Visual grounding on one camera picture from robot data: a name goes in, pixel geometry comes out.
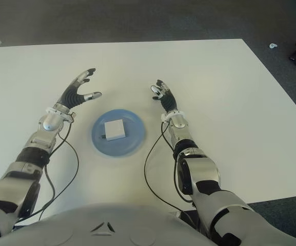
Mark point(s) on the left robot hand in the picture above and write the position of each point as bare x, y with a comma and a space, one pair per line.
70, 96

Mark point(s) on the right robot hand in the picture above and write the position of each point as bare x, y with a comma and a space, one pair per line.
169, 101

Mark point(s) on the white charger block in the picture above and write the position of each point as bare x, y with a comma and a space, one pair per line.
114, 128

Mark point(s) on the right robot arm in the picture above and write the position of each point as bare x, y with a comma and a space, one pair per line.
204, 171

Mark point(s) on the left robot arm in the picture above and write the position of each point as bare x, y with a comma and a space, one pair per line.
22, 179

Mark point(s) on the blue plastic plate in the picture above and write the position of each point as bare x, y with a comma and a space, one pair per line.
135, 130

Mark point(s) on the small white floor object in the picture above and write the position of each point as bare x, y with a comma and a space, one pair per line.
273, 45

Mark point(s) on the grey robot torso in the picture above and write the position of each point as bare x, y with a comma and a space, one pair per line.
111, 225

